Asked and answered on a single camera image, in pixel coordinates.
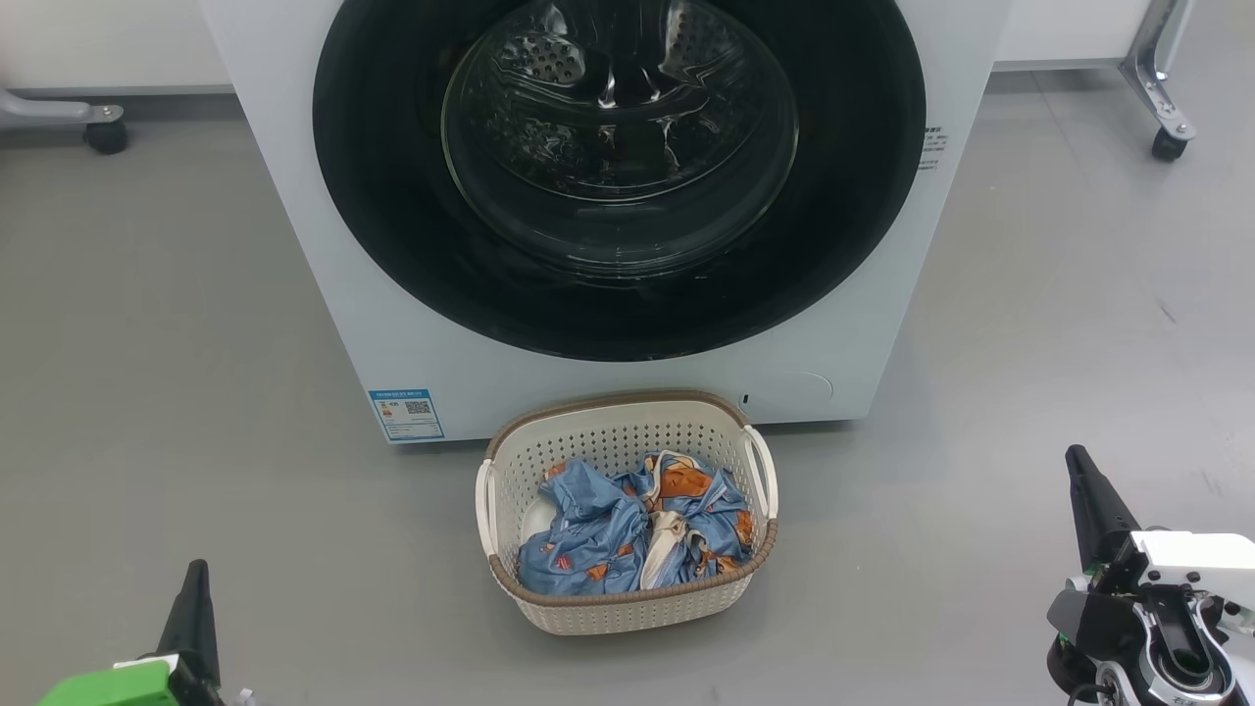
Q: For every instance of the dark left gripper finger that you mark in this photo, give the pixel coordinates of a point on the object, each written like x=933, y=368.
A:
x=194, y=637

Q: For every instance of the blue energy label sticker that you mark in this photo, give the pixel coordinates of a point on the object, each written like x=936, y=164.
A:
x=407, y=414

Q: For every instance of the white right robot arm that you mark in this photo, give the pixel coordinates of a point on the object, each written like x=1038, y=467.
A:
x=1108, y=628

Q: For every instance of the white front-load washing machine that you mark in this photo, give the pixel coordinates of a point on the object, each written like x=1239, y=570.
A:
x=294, y=245

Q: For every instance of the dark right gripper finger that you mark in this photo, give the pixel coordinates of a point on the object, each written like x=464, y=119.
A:
x=1093, y=500

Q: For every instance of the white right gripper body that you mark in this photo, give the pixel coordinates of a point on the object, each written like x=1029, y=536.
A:
x=1196, y=559

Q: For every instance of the cream perforated laundry basket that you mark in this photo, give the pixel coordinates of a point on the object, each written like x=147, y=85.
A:
x=627, y=613

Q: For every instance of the grey metal caster leg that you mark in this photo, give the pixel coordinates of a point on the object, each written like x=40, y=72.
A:
x=1157, y=88
x=59, y=110

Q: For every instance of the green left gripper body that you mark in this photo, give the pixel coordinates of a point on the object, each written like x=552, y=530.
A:
x=108, y=686

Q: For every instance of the transparent washing machine door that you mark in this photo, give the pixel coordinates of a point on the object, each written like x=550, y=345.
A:
x=392, y=245

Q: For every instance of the blue bear-print garment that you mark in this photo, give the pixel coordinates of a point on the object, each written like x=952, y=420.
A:
x=701, y=510
x=588, y=534

